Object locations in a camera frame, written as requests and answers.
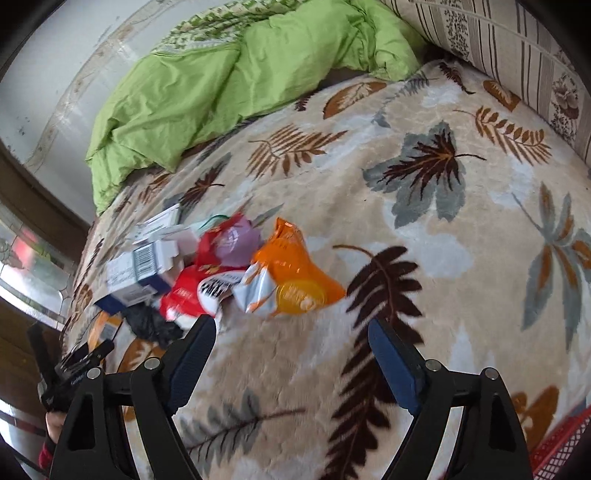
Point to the stained glass window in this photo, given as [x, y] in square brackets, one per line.
[35, 277]

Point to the black crumpled plastic bag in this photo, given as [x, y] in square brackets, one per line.
[147, 324]

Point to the white flat box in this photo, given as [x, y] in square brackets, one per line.
[165, 219]

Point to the green quilt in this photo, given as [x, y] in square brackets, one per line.
[231, 63]

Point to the red mesh trash basket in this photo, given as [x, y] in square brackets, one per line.
[554, 451]

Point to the leaf pattern fleece blanket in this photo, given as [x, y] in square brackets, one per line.
[444, 204]

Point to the orange snack bag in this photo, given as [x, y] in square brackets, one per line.
[283, 279]

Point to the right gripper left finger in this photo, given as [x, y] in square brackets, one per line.
[94, 444]

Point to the person left hand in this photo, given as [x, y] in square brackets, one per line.
[54, 425]

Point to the striped floral cushion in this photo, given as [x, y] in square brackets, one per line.
[506, 42]

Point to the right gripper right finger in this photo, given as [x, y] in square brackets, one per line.
[490, 443]

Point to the red purple foil wrapper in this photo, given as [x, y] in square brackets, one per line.
[229, 244]

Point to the orange medicine box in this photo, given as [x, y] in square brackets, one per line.
[104, 328]

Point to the red white snack wrapper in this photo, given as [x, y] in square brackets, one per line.
[199, 290]

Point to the blue white carton box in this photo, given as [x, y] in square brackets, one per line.
[139, 275]

